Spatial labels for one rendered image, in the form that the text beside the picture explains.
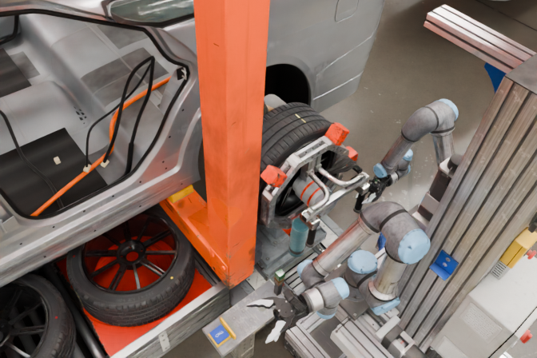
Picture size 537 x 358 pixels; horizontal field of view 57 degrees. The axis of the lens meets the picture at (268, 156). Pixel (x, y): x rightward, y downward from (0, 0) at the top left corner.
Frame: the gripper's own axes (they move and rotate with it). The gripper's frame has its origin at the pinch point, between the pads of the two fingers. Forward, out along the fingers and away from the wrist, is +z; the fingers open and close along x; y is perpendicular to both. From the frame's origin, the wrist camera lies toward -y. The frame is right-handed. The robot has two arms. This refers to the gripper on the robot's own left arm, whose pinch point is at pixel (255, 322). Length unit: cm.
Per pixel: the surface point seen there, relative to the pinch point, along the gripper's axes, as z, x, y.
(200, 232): -6, 81, 43
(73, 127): 36, 168, 21
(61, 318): 68, 78, 63
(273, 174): -39, 65, 3
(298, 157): -54, 69, 2
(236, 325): -7, 43, 73
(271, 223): -39, 67, 39
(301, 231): -52, 59, 43
